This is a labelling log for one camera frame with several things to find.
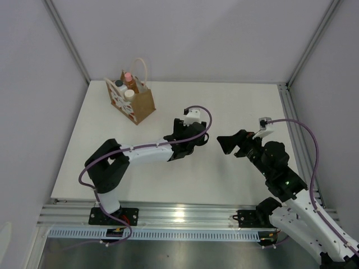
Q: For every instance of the right side aluminium rail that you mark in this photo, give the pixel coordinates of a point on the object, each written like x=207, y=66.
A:
x=302, y=142

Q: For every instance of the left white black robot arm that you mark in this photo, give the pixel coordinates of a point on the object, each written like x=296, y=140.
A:
x=108, y=164

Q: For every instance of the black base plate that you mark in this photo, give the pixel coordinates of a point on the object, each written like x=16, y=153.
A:
x=128, y=215
x=252, y=219

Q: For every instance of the white bottle black cap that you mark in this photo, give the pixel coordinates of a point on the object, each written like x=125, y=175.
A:
x=121, y=87

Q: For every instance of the right aluminium frame post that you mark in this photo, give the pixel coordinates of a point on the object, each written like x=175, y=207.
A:
x=318, y=33

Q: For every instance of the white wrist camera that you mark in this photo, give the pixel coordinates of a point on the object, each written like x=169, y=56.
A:
x=191, y=116
x=265, y=128

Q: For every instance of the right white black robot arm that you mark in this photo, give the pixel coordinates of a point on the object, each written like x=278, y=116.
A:
x=291, y=208

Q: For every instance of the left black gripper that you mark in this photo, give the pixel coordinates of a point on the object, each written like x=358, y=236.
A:
x=178, y=127

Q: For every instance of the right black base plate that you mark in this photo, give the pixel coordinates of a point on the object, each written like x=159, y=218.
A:
x=252, y=219

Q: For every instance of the pink capped small bottle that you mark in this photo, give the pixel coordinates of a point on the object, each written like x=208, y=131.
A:
x=131, y=83

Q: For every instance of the left aluminium frame post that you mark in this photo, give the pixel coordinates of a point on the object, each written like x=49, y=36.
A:
x=66, y=38

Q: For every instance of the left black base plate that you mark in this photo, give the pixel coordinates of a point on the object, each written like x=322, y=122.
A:
x=128, y=215

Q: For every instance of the cream capped white bottle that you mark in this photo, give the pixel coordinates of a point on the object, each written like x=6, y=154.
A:
x=129, y=95

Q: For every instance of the aluminium frame post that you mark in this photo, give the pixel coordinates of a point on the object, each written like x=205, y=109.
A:
x=66, y=38
x=318, y=33

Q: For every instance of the brown canvas tote bag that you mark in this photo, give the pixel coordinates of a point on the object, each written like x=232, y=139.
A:
x=142, y=105

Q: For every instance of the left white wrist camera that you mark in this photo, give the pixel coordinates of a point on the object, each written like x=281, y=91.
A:
x=191, y=116

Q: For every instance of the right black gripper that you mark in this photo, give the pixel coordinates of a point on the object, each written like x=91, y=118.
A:
x=228, y=143

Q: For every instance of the aluminium mounting rail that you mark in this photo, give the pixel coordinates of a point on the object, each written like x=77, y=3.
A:
x=151, y=215

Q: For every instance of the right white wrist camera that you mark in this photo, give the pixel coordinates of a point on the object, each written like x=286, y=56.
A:
x=265, y=128

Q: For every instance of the white slotted cable duct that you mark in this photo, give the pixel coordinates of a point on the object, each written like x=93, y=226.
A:
x=156, y=234

